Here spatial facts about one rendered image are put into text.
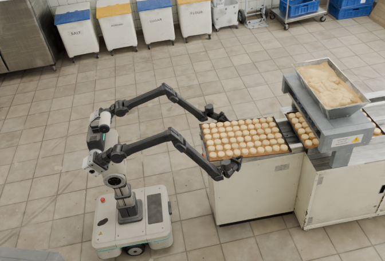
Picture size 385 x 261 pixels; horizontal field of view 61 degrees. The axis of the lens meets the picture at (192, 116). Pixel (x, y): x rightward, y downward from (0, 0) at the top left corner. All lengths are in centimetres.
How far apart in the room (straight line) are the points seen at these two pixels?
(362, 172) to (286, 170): 53
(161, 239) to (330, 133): 156
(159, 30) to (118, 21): 66
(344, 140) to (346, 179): 45
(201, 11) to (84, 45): 197
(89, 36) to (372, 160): 442
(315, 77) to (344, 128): 45
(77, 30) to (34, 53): 72
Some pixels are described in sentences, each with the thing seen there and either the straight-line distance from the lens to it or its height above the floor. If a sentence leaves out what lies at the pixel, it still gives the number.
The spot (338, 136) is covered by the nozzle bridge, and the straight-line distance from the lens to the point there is 222.
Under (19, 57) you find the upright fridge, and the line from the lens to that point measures 564.
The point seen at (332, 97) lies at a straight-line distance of 227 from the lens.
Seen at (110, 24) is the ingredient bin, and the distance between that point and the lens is 547.
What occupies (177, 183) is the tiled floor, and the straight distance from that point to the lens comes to 338.
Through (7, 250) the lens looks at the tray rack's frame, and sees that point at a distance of 110.
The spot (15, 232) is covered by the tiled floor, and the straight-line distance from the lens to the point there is 363.
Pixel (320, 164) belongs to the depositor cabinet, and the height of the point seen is 84.
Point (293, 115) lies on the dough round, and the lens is 267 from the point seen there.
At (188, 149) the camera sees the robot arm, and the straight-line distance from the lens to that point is 200.
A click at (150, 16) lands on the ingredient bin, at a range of 543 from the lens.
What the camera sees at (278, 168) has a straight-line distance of 255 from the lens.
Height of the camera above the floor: 263
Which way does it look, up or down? 40 degrees down
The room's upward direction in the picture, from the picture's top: 7 degrees counter-clockwise
